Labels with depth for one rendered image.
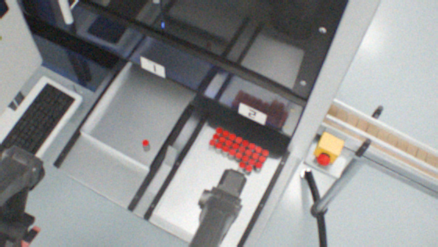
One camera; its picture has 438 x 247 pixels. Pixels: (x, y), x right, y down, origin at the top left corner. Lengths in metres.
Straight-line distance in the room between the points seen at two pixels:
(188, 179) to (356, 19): 0.78
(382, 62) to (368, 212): 0.96
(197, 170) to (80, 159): 0.37
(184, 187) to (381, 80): 1.72
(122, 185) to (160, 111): 0.28
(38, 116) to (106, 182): 0.38
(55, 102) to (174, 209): 0.59
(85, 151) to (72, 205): 0.92
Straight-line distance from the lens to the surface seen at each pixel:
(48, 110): 1.74
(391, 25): 3.22
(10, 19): 1.63
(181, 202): 1.49
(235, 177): 1.07
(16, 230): 1.14
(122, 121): 1.61
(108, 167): 1.55
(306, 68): 1.18
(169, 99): 1.63
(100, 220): 2.43
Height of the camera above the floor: 2.30
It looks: 64 degrees down
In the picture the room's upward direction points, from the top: 6 degrees clockwise
